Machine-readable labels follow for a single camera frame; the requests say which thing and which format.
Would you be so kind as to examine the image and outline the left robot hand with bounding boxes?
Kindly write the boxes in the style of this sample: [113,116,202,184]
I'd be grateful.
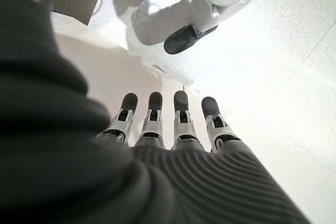
[0,0,312,224]

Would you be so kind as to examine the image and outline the black left robot foot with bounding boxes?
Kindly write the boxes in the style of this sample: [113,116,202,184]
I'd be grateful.
[163,24,219,55]

